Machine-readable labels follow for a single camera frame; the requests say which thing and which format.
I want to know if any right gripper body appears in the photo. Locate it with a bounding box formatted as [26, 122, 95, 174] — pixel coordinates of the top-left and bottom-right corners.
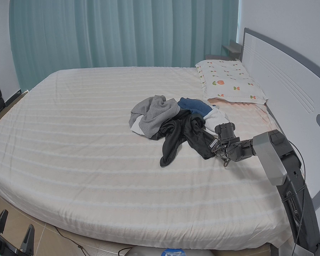
[209, 138, 226, 158]

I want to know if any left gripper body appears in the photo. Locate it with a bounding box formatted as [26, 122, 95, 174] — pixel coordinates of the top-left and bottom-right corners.
[0, 229, 32, 256]

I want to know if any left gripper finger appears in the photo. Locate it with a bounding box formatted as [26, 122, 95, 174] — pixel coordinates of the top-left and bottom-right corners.
[0, 209, 9, 234]
[19, 224, 36, 252]

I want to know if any black T-shirt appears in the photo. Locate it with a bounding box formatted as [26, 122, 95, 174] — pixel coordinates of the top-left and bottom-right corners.
[159, 110, 218, 167]

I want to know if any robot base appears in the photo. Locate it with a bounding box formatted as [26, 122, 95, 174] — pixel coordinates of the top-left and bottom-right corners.
[125, 246, 214, 256]

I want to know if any pile of clothes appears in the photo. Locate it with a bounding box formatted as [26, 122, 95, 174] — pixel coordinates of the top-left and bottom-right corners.
[129, 95, 231, 141]

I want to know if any bed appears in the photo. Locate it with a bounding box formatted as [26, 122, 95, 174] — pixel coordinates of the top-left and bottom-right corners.
[0, 28, 320, 253]

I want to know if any white printed pillow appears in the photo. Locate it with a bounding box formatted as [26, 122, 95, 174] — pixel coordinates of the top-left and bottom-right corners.
[195, 59, 269, 105]

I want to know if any grey bedside table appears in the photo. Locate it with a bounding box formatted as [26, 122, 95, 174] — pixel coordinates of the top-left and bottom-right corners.
[205, 39, 243, 61]

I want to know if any blue-green curtain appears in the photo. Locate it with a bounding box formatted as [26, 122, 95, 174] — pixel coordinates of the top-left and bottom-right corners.
[9, 0, 242, 93]

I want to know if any black cable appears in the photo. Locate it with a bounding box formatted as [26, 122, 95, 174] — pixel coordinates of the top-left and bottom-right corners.
[222, 151, 234, 168]
[54, 226, 132, 255]

